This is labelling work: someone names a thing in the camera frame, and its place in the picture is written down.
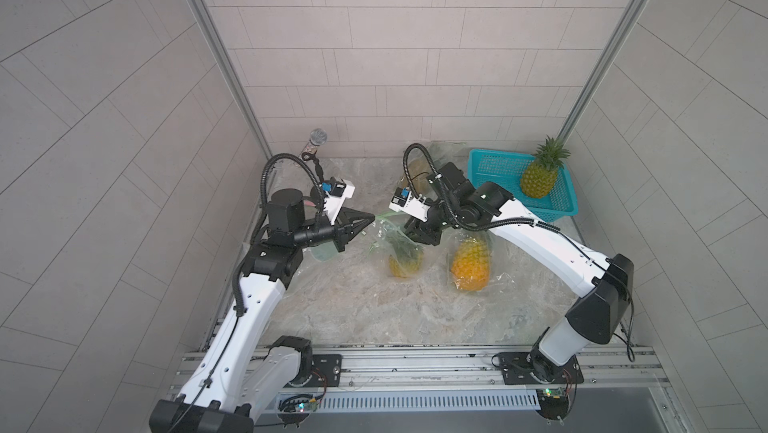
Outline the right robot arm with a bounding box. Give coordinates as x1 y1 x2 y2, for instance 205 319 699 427
390 163 634 384

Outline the far pineapple zip bag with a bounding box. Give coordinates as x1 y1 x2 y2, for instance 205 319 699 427
408 141 468 200

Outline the circuit board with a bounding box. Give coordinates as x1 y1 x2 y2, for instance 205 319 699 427
536 388 571 423
277 394 322 426

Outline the orange pineapple zip bag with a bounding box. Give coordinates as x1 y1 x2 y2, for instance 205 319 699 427
367 212 425 280

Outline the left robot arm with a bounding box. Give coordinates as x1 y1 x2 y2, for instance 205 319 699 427
149 178 375 432

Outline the aluminium mounting rail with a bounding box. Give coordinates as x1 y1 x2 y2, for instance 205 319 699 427
170 345 670 395

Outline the zip-top bag green pineapple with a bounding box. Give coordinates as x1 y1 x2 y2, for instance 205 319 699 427
306 239 339 262

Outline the orange pineapple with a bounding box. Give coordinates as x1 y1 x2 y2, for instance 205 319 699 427
387 231 424 279

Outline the yellow pineapple zip bag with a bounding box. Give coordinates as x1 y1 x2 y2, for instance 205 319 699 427
447 231 514 297

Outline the left circuit board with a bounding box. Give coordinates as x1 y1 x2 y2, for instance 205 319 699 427
277 394 322 426

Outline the far bagged pineapple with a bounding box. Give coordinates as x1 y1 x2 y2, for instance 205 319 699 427
408 158 433 196

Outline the yellow pineapple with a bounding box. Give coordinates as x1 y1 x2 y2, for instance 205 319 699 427
450 235 491 292

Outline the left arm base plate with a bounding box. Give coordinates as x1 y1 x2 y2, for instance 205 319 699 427
286 354 343 388

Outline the right circuit board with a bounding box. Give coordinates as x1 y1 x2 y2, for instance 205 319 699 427
536 388 571 423

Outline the teal plastic basket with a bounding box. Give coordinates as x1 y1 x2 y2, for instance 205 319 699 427
467 149 579 223

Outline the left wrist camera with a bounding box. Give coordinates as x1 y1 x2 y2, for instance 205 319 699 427
320 177 355 225

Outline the glitter silver microphone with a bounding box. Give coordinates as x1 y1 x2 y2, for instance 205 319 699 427
299 128 328 166

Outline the black microphone stand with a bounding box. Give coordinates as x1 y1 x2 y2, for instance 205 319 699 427
301 152 336 193

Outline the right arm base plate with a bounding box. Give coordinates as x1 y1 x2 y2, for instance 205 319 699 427
491 352 584 387

